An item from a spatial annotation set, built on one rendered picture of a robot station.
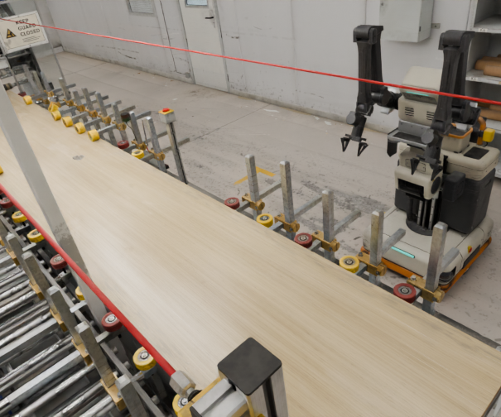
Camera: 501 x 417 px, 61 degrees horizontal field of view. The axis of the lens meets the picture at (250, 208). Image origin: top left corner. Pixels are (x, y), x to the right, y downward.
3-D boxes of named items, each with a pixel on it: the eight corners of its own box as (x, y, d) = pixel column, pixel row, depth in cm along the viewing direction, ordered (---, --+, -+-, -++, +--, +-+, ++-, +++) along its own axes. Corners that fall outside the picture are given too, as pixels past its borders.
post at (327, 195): (329, 268, 211) (326, 187, 185) (334, 271, 209) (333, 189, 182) (325, 272, 210) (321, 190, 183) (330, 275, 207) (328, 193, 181)
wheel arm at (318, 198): (318, 199, 235) (317, 194, 233) (322, 202, 233) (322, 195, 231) (262, 238, 213) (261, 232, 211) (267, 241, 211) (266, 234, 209)
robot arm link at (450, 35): (480, 21, 174) (456, 20, 181) (464, 35, 169) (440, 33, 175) (470, 117, 202) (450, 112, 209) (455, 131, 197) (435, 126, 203)
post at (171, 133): (185, 180, 289) (169, 119, 264) (189, 183, 286) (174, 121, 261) (179, 184, 287) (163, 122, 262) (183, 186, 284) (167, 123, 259)
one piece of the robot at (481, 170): (410, 205, 323) (421, 100, 276) (484, 232, 287) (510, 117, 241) (385, 226, 306) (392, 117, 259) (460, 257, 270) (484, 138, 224)
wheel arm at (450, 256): (450, 253, 185) (452, 246, 183) (459, 256, 183) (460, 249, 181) (395, 310, 163) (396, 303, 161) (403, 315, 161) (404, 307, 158)
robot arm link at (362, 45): (378, 26, 200) (358, 26, 207) (371, 30, 197) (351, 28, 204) (376, 112, 224) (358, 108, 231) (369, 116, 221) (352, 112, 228)
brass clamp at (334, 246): (318, 237, 208) (318, 228, 205) (340, 247, 199) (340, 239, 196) (310, 243, 205) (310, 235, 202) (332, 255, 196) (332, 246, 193)
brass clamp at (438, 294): (412, 281, 174) (413, 272, 172) (445, 297, 166) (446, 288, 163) (404, 289, 171) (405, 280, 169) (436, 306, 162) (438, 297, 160)
